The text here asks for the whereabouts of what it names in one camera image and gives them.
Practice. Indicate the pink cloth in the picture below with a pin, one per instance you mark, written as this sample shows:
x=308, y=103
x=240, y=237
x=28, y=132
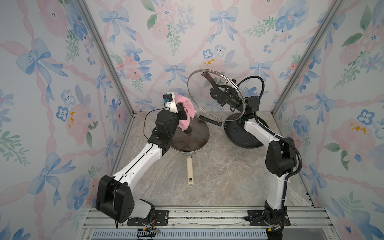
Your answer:
x=189, y=109

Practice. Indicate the dark pot black handle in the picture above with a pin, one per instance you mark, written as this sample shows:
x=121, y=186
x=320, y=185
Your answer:
x=244, y=132

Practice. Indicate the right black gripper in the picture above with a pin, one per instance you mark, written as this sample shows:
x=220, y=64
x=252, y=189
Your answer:
x=226, y=99

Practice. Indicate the corner aluminium post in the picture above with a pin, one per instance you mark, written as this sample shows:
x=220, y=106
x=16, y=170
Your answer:
x=319, y=34
x=90, y=24

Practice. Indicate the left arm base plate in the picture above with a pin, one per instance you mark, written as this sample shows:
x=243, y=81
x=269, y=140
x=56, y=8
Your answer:
x=155, y=218

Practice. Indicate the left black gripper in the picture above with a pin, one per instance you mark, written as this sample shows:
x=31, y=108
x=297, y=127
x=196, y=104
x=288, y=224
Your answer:
x=180, y=111

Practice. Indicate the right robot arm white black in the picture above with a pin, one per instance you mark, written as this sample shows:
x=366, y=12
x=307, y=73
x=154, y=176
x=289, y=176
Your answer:
x=282, y=161

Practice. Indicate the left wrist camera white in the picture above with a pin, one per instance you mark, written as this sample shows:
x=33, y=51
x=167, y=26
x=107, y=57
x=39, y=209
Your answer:
x=170, y=102

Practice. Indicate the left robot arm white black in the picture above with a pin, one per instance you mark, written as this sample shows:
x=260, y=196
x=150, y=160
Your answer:
x=114, y=197

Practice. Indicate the left corner aluminium post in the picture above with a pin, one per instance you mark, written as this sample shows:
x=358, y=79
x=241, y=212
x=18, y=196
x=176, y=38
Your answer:
x=90, y=24

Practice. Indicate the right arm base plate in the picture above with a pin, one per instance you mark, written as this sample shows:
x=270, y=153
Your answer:
x=258, y=218

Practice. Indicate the aluminium mounting rail frame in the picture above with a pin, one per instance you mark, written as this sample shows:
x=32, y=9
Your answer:
x=213, y=223

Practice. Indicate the right corner aluminium post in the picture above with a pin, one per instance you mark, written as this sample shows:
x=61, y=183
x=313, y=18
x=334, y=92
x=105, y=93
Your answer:
x=319, y=34

